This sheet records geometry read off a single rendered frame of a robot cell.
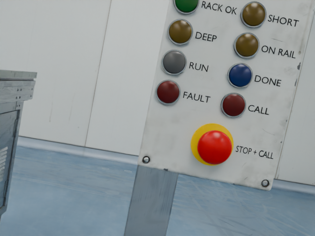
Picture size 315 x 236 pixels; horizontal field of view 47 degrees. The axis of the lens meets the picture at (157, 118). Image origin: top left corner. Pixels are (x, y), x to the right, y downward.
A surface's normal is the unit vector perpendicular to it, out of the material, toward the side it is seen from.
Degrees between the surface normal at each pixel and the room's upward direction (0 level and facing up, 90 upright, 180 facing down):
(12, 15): 90
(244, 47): 92
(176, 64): 92
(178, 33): 93
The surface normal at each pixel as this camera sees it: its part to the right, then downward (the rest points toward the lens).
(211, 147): -0.08, 0.08
